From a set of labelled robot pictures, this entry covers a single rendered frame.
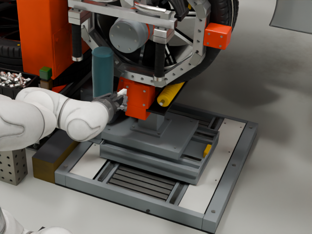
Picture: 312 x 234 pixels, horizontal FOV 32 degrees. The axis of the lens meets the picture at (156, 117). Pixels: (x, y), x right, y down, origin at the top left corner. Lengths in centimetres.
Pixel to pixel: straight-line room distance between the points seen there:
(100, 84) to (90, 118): 63
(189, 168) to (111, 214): 42
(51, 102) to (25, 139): 52
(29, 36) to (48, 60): 13
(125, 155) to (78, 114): 100
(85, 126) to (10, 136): 52
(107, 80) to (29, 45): 40
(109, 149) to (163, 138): 27
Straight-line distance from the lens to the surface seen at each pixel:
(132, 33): 206
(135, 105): 239
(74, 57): 213
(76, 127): 164
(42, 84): 229
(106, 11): 202
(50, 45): 239
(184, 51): 245
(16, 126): 115
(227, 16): 220
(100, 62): 221
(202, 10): 209
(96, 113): 168
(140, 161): 260
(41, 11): 234
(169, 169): 256
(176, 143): 258
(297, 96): 353
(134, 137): 260
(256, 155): 295
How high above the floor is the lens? 177
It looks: 34 degrees down
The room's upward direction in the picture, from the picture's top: 3 degrees clockwise
